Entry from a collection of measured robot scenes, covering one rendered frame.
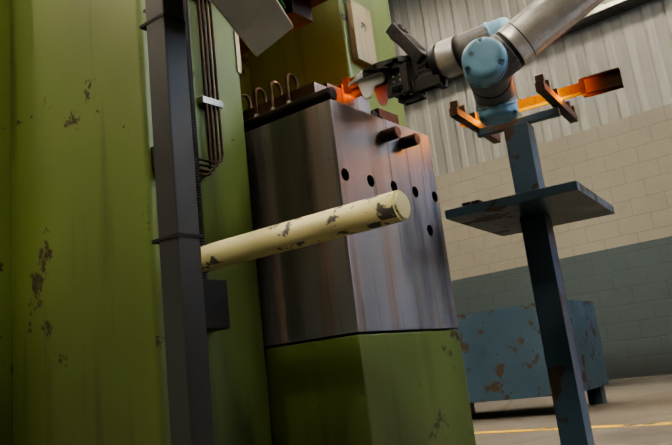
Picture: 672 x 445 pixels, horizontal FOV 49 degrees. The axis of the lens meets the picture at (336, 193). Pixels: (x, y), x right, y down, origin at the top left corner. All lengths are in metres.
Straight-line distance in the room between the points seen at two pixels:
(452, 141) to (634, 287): 3.19
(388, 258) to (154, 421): 0.53
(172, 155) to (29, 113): 0.68
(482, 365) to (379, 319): 3.90
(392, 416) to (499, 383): 3.86
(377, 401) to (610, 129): 8.35
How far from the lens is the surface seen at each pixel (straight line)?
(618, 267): 9.32
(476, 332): 5.27
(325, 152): 1.40
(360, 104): 1.62
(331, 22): 1.99
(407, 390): 1.43
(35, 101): 1.64
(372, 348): 1.35
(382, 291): 1.41
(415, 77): 1.50
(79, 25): 1.57
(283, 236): 1.13
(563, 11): 1.30
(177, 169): 1.01
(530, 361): 5.13
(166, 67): 1.06
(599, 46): 9.84
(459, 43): 1.44
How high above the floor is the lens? 0.40
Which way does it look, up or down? 14 degrees up
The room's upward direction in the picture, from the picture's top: 7 degrees counter-clockwise
